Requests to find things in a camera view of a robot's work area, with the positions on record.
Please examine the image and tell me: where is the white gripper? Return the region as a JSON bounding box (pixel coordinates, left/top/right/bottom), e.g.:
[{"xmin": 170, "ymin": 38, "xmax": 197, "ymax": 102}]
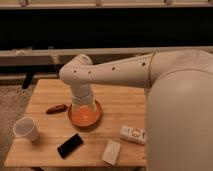
[{"xmin": 71, "ymin": 85, "xmax": 96, "ymax": 113}]

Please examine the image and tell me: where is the orange ceramic bowl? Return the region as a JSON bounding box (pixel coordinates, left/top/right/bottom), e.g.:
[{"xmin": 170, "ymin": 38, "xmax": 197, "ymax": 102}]
[{"xmin": 68, "ymin": 100, "xmax": 102, "ymax": 128}]

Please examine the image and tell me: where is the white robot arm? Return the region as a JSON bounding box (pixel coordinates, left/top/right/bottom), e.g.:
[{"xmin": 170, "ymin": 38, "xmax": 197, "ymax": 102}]
[{"xmin": 59, "ymin": 50, "xmax": 213, "ymax": 171}]

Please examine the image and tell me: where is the brown sausage-shaped object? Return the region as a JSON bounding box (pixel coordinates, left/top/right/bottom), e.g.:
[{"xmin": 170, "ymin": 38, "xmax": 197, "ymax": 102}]
[{"xmin": 46, "ymin": 104, "xmax": 67, "ymax": 114}]

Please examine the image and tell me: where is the black rectangular phone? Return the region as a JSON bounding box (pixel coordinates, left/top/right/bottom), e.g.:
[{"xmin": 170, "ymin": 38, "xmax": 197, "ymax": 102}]
[{"xmin": 57, "ymin": 134, "xmax": 83, "ymax": 159}]

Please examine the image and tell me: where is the wooden table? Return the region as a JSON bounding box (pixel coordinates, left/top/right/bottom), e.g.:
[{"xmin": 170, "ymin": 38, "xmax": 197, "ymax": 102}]
[{"xmin": 5, "ymin": 79, "xmax": 146, "ymax": 167}]

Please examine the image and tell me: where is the white rectangular block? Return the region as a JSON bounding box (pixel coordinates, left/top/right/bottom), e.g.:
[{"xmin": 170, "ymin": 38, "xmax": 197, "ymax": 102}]
[{"xmin": 102, "ymin": 140, "xmax": 121, "ymax": 165}]

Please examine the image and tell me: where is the white paper cup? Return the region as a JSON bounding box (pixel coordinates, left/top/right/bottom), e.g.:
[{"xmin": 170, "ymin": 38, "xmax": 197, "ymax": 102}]
[{"xmin": 13, "ymin": 117, "xmax": 39, "ymax": 142}]

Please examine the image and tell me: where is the white printed snack packet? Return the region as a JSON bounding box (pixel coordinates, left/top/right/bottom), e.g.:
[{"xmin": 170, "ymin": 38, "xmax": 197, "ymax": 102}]
[{"xmin": 120, "ymin": 125, "xmax": 146, "ymax": 144}]

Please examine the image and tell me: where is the grey horizontal rail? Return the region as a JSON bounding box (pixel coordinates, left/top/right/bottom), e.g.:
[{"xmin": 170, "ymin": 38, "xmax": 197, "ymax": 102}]
[{"xmin": 0, "ymin": 46, "xmax": 213, "ymax": 66}]

